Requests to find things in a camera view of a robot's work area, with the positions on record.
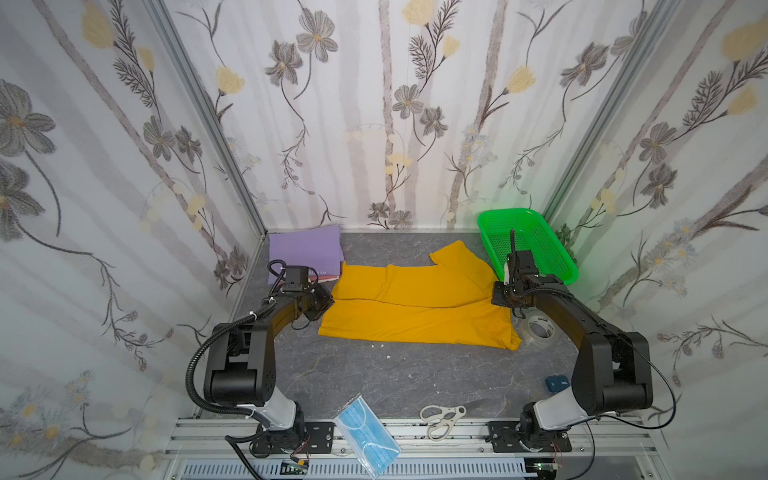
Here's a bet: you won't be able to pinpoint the blue face mask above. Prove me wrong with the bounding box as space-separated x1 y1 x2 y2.
334 395 402 479

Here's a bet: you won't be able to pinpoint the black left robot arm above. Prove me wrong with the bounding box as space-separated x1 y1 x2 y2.
184 284 333 455

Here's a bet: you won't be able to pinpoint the folded purple t-shirt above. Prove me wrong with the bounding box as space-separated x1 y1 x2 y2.
268 225 344 278

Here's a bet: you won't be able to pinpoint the aluminium corner post right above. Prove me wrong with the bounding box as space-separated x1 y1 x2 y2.
543 0 681 223

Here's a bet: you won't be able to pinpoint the yellow t-shirt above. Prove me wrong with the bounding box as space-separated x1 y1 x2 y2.
318 241 522 351

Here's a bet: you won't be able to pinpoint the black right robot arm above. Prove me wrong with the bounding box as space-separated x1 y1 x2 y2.
492 250 657 450

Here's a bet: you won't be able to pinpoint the green plastic basket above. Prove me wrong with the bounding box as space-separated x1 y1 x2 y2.
477 208 579 285

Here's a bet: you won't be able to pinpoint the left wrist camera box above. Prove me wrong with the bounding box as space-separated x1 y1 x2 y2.
281 265 311 293

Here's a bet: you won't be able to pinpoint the clear tape roll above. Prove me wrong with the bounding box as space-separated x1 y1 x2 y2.
521 313 560 350

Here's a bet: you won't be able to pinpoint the aluminium corner post left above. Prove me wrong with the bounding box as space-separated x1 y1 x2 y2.
143 0 268 240

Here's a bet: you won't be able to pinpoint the small blue box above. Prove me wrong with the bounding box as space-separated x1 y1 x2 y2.
545 375 571 394

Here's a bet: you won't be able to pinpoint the aluminium corner post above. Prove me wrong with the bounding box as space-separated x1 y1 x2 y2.
143 0 268 240
543 0 681 223

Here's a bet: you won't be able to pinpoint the white handled scissors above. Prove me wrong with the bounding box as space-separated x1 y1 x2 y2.
419 405 467 442

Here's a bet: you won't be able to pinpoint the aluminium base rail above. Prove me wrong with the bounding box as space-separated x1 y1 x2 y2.
152 418 671 479

